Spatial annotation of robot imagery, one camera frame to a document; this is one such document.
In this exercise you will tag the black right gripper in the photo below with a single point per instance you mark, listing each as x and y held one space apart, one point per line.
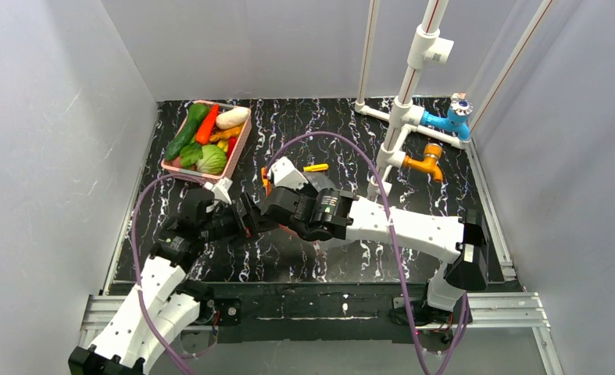
274 204

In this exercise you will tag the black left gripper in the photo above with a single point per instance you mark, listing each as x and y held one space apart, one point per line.
243 218

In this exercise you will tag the pink plastic basket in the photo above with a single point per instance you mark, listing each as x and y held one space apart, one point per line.
209 142

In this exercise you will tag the white radish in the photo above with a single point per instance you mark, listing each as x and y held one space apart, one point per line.
232 118

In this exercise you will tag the clear zip top bag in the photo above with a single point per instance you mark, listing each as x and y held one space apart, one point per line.
320 227

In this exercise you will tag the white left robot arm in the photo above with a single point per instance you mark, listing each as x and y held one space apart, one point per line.
163 301

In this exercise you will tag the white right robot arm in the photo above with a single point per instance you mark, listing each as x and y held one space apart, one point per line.
460 243

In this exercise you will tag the green cabbage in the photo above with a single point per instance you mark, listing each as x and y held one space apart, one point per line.
213 160

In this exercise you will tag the red chili pepper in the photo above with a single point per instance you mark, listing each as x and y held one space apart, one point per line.
232 141

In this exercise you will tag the yellow banana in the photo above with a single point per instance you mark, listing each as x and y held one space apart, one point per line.
225 134

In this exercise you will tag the green leafy vegetable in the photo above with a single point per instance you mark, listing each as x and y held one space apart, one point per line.
190 155

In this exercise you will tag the orange carrot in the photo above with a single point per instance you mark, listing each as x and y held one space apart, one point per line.
206 128

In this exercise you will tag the green cucumber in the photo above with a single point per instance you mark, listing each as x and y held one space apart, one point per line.
196 114

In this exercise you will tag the orange plastic faucet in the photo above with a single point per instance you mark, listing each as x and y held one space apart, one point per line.
429 164

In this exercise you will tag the blue plastic faucet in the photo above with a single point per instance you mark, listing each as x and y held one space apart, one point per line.
455 121

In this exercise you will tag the orange handle screwdriver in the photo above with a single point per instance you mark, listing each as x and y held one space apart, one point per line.
264 178

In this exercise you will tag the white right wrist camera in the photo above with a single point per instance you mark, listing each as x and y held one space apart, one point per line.
283 173

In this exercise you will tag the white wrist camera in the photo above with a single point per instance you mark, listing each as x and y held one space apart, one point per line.
220 189
283 173

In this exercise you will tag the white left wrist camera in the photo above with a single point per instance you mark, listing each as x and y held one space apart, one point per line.
220 189

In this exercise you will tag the yellow handle screwdriver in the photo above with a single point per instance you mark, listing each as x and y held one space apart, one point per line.
316 168

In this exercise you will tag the white pvc pipe frame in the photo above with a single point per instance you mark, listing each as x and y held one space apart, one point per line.
428 47

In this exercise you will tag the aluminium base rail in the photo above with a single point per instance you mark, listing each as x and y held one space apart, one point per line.
488 310

